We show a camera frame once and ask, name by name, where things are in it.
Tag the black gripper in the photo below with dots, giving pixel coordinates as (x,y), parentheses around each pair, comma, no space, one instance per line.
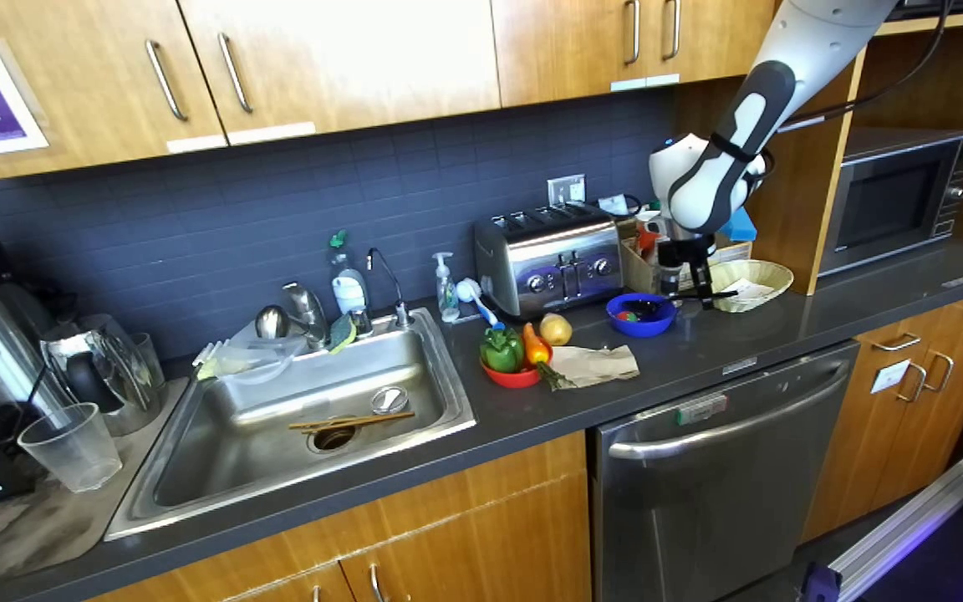
(683,270)

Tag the blue plastic bowl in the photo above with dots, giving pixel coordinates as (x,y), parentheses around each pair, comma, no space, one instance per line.
(636,330)

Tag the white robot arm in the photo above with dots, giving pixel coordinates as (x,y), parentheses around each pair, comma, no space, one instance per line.
(701,181)

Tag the woven wicker basket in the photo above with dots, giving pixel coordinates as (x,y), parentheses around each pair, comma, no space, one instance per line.
(747,282)

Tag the red and white canister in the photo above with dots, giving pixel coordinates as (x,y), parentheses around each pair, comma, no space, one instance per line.
(646,231)

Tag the wooden condiment tray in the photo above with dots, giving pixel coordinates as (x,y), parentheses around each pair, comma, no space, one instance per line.
(640,273)

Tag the silver four-slot toaster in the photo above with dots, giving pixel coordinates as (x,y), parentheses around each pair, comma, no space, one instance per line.
(543,260)

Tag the yellow potato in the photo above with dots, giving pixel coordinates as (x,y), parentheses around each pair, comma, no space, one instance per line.
(556,330)

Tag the crumpled brown paper napkin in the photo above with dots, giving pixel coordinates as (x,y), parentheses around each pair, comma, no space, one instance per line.
(592,365)

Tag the orange toy pepper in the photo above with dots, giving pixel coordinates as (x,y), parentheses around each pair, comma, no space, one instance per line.
(538,349)

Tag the red small plate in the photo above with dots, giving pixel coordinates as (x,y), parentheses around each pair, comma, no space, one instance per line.
(514,380)

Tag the green toy pepper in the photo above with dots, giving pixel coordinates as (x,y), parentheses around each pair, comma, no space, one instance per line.
(502,349)

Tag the white dish brush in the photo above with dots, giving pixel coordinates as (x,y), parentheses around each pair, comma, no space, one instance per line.
(471,293)

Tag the stainless steel microwave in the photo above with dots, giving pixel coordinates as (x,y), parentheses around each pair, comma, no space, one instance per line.
(900,189)

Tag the clear hand soap dispenser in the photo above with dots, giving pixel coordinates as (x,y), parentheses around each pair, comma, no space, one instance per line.
(445,296)

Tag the stainless steel dishwasher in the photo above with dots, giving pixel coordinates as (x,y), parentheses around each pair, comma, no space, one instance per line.
(704,496)

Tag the chrome sink faucet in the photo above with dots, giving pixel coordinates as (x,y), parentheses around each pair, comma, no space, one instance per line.
(391,282)

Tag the green cap soap bottle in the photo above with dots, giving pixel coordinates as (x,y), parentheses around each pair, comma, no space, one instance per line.
(346,280)

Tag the stainless steel sink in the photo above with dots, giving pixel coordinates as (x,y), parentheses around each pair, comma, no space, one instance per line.
(228,438)

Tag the clear plastic cup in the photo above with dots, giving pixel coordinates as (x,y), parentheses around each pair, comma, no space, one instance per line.
(74,448)

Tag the white wall outlet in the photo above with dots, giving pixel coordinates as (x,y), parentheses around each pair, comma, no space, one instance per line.
(571,189)

